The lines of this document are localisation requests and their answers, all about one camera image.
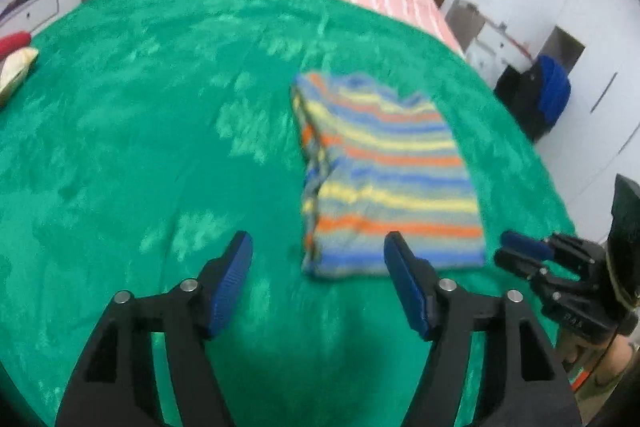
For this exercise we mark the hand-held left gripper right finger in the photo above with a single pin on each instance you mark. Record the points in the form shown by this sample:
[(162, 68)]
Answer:
[(407, 294)]

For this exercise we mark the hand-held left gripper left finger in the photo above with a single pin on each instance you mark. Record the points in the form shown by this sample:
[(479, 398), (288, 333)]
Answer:
[(231, 284)]

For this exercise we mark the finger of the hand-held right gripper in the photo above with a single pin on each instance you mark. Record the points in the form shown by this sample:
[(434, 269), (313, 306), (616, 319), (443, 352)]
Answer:
[(517, 264), (525, 245)]

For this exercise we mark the striped knit sweater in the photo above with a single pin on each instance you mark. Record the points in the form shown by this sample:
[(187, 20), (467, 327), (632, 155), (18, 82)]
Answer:
[(390, 172)]

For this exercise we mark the person's right hand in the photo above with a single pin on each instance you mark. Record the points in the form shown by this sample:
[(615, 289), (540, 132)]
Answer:
[(620, 354)]

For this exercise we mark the blue cloth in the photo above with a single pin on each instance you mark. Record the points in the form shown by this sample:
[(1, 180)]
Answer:
[(555, 87)]

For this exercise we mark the green blanket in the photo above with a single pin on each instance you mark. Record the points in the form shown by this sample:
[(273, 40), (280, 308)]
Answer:
[(150, 132)]

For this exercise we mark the white desk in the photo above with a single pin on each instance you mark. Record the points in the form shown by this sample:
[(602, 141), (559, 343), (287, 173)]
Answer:
[(480, 37)]

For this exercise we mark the white wardrobe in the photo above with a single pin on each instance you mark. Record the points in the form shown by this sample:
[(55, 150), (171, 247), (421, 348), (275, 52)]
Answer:
[(600, 32)]

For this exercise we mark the cream striped cloth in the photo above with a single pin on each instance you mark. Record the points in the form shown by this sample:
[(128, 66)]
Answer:
[(15, 72)]

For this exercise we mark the red cloth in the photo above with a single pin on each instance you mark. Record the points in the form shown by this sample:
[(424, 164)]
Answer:
[(12, 43)]

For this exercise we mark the white cabinet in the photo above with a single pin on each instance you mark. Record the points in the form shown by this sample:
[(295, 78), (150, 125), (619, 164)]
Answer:
[(42, 9)]

